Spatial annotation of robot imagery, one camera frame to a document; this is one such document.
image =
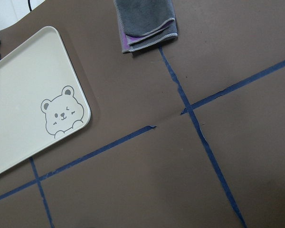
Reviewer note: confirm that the folded grey cloth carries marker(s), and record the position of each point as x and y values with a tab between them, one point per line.
144	23

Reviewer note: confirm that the cream bear serving tray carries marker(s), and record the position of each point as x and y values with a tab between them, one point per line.
41	99

